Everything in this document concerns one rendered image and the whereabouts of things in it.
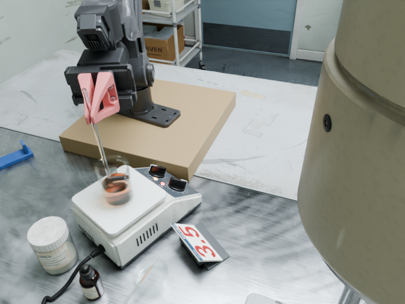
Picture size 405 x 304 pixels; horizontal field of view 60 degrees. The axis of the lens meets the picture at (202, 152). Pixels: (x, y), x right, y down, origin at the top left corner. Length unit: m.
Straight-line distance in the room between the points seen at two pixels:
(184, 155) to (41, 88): 0.61
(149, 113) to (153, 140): 0.10
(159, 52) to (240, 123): 1.98
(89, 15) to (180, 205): 0.34
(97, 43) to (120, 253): 0.33
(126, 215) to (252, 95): 0.59
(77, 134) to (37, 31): 1.72
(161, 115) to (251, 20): 2.72
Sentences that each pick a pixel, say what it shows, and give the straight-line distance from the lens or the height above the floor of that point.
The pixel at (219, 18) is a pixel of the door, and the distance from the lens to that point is 3.60.
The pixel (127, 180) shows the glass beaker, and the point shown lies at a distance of 0.56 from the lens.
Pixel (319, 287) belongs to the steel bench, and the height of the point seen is 0.90.
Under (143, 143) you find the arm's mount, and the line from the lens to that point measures 0.79.
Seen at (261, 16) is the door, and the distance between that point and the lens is 3.47.
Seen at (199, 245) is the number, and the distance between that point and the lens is 0.60.
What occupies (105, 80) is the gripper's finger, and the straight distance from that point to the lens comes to 0.54.
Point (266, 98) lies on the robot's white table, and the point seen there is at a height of 0.90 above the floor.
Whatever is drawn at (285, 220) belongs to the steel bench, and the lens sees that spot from 0.68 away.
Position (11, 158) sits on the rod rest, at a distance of 0.91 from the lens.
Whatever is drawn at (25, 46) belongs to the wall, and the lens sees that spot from 2.47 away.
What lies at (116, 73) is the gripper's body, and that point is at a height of 1.17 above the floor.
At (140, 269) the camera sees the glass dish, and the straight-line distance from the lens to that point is 0.61.
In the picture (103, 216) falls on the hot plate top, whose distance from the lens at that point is 0.59.
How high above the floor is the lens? 1.41
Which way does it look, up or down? 39 degrees down
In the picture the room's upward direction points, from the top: 2 degrees counter-clockwise
